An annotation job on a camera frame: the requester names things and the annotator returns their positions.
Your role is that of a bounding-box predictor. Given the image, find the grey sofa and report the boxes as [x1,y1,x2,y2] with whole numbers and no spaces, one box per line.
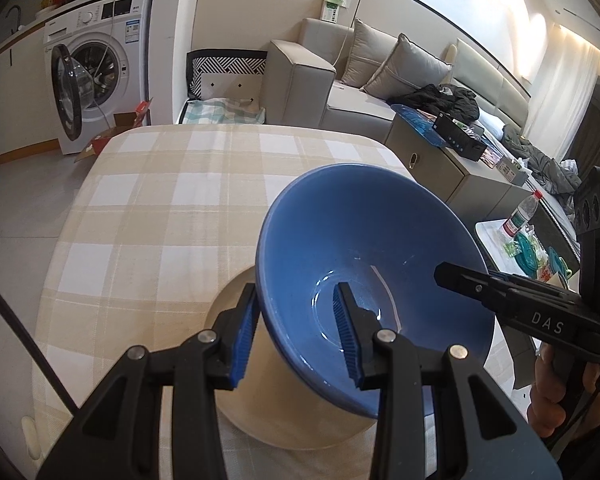
[266,17,453,143]

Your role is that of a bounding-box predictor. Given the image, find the black white patterned bag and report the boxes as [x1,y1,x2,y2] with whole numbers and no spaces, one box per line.
[177,49,268,126]

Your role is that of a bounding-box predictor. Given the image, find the teal plastic object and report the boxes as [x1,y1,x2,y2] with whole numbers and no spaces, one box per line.
[512,232,546,271]
[547,246,575,278]

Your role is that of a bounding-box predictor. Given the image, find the blue bowl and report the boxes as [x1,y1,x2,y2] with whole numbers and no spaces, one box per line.
[255,162,496,420]

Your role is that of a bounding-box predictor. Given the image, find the white washing machine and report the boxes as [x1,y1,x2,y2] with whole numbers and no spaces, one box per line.
[42,0,153,156]

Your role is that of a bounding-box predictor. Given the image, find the red cardboard box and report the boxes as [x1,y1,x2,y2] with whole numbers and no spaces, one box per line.
[74,97,153,163]

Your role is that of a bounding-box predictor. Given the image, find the clear plastic water bottle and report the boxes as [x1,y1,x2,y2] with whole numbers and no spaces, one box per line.
[502,190,542,238]

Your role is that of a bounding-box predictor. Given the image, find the beige checked tablecloth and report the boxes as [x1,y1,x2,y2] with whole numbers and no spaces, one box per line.
[32,124,531,480]

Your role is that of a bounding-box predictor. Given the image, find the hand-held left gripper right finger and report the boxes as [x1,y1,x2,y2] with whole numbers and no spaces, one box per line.
[332,281,563,480]

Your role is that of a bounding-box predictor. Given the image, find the white kitchen cabinet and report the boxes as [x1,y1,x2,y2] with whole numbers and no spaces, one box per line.
[0,5,61,166]

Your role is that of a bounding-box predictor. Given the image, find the beige upholstered headboard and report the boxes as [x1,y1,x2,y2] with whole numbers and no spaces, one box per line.
[447,37,531,128]

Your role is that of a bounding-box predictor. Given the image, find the white tray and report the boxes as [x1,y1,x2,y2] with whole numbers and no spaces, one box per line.
[475,220,581,281]

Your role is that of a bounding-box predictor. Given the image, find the white slipper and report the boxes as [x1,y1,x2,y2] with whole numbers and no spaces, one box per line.
[22,416,43,456]

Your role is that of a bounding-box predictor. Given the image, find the black jacket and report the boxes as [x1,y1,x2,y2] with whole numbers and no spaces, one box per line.
[387,84,481,122]

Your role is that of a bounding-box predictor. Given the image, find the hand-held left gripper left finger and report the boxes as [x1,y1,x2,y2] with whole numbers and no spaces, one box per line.
[35,282,261,480]

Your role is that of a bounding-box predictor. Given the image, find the grey nightstand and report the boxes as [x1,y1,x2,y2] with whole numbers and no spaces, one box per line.
[384,117,536,226]

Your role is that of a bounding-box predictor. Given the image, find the light grey garment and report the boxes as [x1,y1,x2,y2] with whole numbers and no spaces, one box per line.
[530,152,583,196]

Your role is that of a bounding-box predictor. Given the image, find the person's right hand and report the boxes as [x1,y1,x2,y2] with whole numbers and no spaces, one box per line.
[527,346,568,438]

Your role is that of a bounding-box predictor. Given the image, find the white green tissue box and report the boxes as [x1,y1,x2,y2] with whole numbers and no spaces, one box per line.
[495,155,533,183]

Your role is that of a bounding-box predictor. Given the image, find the white curtain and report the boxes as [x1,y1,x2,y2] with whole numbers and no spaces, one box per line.
[525,25,600,153]

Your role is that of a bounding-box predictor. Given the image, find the dark grey jacket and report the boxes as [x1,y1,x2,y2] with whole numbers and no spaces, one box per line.
[500,127,546,171]

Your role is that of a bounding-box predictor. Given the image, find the grey cushion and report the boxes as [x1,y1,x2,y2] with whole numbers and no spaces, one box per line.
[362,33,453,101]
[341,18,398,88]

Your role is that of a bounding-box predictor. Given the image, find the black cable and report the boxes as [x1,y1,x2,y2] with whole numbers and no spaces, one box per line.
[0,264,81,417]

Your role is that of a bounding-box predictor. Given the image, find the large cream plate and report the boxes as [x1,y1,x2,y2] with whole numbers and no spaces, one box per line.
[201,264,381,452]

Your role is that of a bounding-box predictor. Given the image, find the black box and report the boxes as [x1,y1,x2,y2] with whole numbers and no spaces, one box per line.
[432,112,488,162]

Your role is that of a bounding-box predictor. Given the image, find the green checked blanket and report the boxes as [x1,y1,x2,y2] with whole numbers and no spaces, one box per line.
[186,97,266,125]

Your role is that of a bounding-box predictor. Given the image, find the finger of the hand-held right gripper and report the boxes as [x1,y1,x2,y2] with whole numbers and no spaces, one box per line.
[434,261,518,311]
[490,274,581,303]

